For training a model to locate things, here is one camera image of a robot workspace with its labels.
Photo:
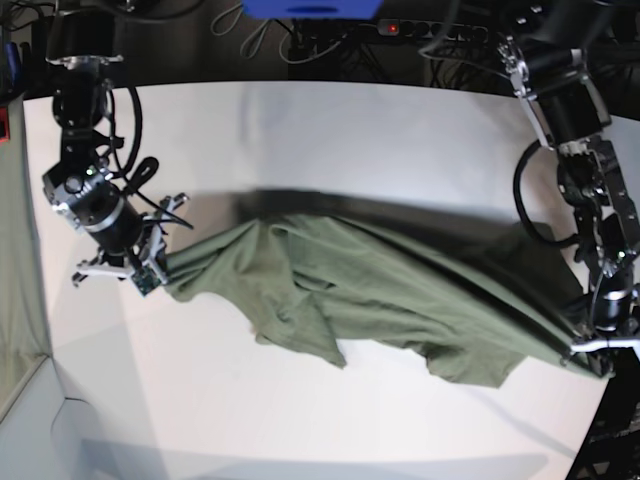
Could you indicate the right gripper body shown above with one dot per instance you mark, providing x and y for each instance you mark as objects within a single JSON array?
[{"x": 129, "y": 240}]

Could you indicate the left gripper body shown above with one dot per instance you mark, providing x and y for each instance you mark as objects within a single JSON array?
[{"x": 605, "y": 323}]

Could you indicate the green t-shirt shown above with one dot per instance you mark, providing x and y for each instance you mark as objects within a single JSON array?
[{"x": 473, "y": 312}]

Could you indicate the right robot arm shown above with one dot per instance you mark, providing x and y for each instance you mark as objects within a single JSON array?
[{"x": 95, "y": 191}]

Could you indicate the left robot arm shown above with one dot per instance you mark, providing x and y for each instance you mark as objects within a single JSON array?
[{"x": 544, "y": 46}]

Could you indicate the grey cloth at left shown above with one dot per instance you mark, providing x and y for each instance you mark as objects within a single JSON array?
[{"x": 25, "y": 340}]

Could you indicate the red clamp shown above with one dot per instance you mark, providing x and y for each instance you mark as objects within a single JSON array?
[{"x": 4, "y": 125}]

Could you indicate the blue box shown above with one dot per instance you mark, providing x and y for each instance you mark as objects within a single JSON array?
[{"x": 312, "y": 9}]

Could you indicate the black power strip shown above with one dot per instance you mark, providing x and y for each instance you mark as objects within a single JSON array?
[{"x": 426, "y": 30}]

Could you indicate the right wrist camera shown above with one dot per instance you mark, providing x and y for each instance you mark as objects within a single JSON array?
[{"x": 145, "y": 280}]

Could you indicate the blue handled tool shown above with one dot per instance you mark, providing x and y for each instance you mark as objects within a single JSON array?
[{"x": 14, "y": 62}]

